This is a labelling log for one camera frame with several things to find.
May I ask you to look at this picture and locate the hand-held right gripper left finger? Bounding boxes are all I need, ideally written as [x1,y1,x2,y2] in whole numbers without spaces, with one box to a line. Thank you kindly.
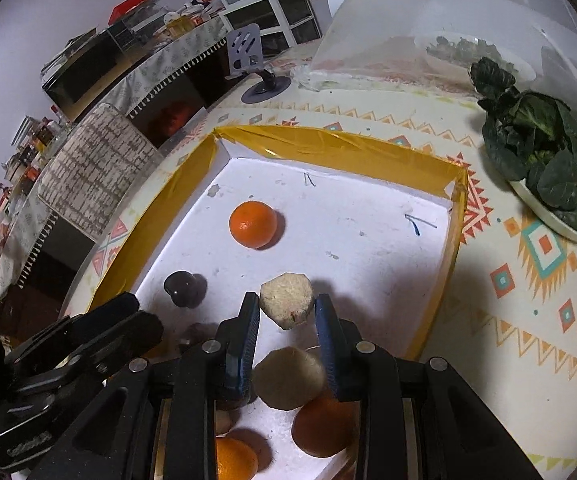
[28,292,262,480]

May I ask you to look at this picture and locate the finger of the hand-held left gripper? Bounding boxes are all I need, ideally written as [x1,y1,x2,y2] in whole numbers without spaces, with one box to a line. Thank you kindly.
[3,292,140,367]
[11,310,165,393]

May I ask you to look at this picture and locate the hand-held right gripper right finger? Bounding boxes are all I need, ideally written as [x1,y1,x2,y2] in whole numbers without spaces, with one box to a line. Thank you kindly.
[315,293,544,480]

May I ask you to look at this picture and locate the dark purple round fruit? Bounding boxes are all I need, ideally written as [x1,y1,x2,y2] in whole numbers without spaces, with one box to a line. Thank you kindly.
[163,270,208,310]

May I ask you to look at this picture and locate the orange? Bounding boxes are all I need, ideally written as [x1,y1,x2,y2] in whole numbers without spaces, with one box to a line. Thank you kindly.
[216,436,260,480]
[229,200,278,250]
[291,394,359,459]

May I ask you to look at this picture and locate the white foam tray yellow tape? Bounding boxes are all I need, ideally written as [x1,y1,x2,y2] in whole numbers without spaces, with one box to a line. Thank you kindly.
[86,125,470,480]

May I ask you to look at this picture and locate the patterned chair cushion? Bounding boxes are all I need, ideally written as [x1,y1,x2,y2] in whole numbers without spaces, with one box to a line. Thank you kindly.
[37,102,163,242]

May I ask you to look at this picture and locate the cluster of bottles and jars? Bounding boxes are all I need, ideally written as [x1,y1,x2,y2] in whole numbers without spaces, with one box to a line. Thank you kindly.
[0,105,72,196]

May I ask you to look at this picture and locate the black box appliance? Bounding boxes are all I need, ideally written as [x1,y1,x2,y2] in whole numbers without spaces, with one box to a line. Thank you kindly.
[42,27,135,111]

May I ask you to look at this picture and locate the side cabinet with printed cloth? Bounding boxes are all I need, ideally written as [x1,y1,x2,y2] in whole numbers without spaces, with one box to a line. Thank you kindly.
[0,15,232,301]

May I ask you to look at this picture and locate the pale plate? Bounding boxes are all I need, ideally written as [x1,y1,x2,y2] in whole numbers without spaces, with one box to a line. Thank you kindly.
[509,179,577,246]

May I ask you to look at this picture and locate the grey phone holder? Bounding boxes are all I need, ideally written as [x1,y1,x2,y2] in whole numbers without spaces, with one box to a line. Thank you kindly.
[225,24,294,107]

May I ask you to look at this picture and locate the dark leafy greens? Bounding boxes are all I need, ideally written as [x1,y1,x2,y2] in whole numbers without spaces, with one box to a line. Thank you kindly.
[469,57,577,239]

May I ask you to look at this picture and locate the red box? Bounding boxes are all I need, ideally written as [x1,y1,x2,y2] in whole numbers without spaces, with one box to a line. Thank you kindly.
[107,0,150,25]

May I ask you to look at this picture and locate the white mesh food cover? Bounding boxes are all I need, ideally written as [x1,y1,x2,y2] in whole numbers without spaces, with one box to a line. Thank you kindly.
[292,0,577,128]

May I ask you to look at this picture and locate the white plastic drawer unit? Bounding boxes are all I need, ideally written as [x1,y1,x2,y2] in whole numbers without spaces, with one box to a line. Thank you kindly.
[202,0,322,57]

